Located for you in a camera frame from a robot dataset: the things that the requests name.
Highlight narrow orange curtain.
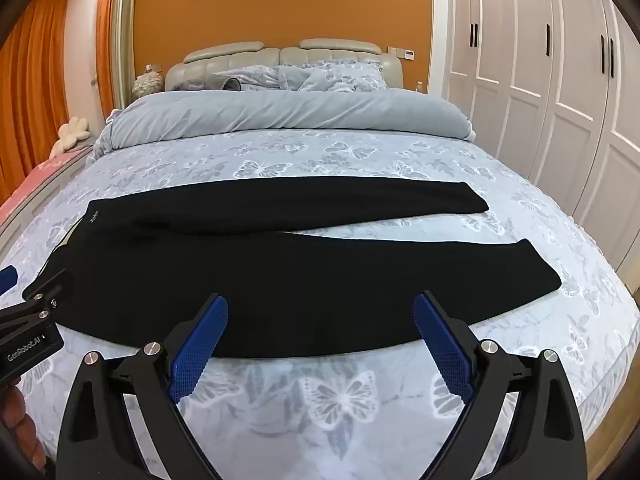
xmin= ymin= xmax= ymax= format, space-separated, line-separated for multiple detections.
xmin=95 ymin=0 xmax=119 ymax=111

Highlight white bedside ornament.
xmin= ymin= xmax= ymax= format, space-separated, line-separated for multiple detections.
xmin=132 ymin=71 xmax=164 ymax=97

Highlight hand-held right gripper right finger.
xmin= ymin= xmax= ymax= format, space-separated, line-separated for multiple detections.
xmin=414 ymin=291 xmax=586 ymax=480

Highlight butterfly print pillow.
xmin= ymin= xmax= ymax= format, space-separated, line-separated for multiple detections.
xmin=276 ymin=60 xmax=389 ymax=94
xmin=212 ymin=65 xmax=282 ymax=92

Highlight white wardrobe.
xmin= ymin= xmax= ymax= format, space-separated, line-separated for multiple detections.
xmin=440 ymin=0 xmax=640 ymax=281

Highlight black pants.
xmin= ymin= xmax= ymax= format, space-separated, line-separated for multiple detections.
xmin=30 ymin=176 xmax=561 ymax=360

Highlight person's left hand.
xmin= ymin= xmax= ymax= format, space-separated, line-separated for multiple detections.
xmin=0 ymin=385 xmax=47 ymax=471

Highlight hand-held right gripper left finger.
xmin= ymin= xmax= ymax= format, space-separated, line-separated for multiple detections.
xmin=57 ymin=294 xmax=229 ymax=480

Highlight pink bench cover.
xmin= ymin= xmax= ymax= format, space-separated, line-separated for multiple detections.
xmin=0 ymin=145 xmax=96 ymax=241

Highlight cream wall moulding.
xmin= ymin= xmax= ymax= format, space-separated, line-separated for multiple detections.
xmin=112 ymin=0 xmax=139 ymax=111

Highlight white flower cushion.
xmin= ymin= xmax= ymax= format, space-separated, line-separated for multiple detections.
xmin=50 ymin=116 xmax=91 ymax=159

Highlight grey-blue duvet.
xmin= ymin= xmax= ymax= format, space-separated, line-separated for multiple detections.
xmin=87 ymin=87 xmax=476 ymax=163

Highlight beige padded headboard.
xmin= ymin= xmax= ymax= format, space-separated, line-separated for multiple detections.
xmin=165 ymin=38 xmax=404 ymax=94

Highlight wide orange curtain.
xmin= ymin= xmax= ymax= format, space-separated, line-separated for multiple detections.
xmin=0 ymin=0 xmax=71 ymax=206

